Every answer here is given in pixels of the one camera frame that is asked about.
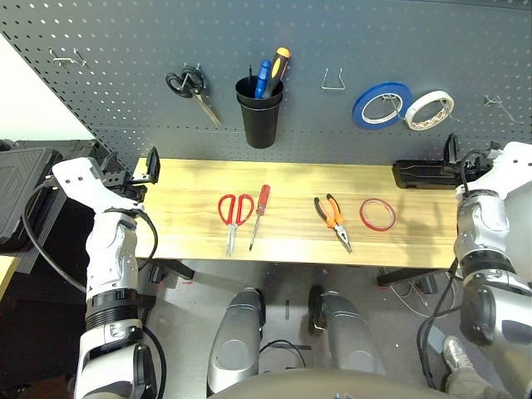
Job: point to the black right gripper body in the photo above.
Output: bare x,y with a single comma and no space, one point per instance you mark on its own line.
453,169

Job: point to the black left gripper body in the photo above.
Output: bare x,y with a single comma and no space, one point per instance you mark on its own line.
124,187

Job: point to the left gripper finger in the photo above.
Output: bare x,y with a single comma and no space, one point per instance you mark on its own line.
153,166
110,161

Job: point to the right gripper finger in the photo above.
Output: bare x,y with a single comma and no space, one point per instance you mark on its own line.
495,146
451,151

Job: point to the red tape roll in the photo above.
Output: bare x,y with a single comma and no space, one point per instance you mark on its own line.
361,214

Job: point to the orange black pliers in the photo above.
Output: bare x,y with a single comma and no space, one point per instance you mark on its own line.
332,217

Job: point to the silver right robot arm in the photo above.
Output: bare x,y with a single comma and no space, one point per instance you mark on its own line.
482,232

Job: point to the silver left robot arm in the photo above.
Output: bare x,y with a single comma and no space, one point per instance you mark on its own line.
110,249

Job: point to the dark grey metal pegboard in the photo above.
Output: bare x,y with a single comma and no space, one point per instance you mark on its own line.
124,41

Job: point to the flat black tool case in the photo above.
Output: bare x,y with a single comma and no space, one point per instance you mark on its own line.
415,174

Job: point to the metal tape hook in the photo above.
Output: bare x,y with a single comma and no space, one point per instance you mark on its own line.
392,98
444,107

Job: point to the long metal peg hook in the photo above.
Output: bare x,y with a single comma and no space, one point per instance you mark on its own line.
496,101

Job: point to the white tape roll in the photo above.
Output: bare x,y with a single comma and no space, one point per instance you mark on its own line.
432,96

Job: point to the black rolling cart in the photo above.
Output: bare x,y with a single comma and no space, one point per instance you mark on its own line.
83,232

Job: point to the large black ribbed case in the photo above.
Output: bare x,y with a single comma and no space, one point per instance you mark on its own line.
25,187

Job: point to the blue tape roll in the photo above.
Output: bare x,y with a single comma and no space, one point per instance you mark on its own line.
361,106

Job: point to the double prong metal hook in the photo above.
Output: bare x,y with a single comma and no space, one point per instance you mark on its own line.
62,62

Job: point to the black plastic cup holder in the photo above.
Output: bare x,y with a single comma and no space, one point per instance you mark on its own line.
259,124

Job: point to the black power adapter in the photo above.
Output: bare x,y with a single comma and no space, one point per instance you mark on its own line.
427,284

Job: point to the light wooden board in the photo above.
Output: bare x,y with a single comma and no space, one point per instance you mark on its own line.
7,274

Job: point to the orange black screwdriver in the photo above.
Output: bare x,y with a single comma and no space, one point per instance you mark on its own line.
276,70

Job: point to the grey foot pedal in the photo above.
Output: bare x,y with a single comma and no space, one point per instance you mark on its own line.
435,338

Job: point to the white grey sneaker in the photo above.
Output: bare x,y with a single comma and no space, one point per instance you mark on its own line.
455,353

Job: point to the silver robot left leg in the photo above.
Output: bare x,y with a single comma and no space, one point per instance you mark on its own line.
237,332

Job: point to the silver robot leg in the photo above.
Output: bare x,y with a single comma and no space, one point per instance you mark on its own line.
349,332
237,332

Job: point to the silver robot right leg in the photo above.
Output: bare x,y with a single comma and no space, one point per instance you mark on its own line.
349,332

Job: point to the person's trouser leg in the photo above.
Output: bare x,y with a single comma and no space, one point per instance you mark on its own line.
474,384

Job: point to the grey robot torso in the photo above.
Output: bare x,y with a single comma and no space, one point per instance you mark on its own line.
332,386

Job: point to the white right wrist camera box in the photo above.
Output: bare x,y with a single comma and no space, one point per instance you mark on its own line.
515,166

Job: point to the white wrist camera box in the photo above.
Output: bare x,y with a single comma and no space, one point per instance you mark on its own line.
79,183
515,166

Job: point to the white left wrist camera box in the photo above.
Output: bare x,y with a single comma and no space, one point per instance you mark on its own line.
79,183

